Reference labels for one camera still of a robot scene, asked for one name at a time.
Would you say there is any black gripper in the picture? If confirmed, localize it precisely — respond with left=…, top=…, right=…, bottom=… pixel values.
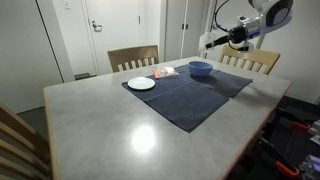
left=205, top=25, right=250, bottom=50

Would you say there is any blue bowl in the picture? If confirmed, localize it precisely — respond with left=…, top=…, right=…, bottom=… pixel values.
left=188, top=60, right=214, bottom=78

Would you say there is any dark blue cloth mat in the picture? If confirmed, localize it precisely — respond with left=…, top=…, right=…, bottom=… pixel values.
left=121, top=71, right=232, bottom=133
left=158, top=64, right=254, bottom=99

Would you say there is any light wooden chair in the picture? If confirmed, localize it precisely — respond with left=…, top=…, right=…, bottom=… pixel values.
left=218, top=44, right=281, bottom=76

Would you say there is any orange clear snack packet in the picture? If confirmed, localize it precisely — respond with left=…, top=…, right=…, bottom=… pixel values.
left=152, top=66, right=180, bottom=80

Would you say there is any brown wooden chair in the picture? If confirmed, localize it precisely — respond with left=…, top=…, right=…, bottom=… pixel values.
left=107, top=44, right=160, bottom=73

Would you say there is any white plate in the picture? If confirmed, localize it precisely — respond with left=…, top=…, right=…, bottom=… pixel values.
left=127, top=76, right=157, bottom=91

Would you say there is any white door with lever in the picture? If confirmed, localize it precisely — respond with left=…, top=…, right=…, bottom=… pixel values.
left=81, top=0, right=143, bottom=76

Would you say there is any dark doorstep strip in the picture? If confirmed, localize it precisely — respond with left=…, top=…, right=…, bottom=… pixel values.
left=73, top=72, right=98, bottom=81

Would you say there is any wooden slat-back chair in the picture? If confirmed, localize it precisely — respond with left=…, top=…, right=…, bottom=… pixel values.
left=0, top=101, right=53, bottom=180

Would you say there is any black cable blue connector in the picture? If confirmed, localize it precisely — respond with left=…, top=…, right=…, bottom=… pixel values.
left=213, top=0, right=242, bottom=35

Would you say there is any black clamp orange handle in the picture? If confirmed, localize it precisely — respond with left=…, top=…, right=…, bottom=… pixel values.
left=276, top=109, right=313, bottom=134
left=259, top=136, right=301, bottom=179

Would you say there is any silver lever door handle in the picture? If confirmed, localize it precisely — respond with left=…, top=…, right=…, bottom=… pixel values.
left=91, top=20, right=103, bottom=33

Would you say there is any silver metal bracket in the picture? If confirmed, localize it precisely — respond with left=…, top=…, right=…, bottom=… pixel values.
left=310, top=119, right=320, bottom=146

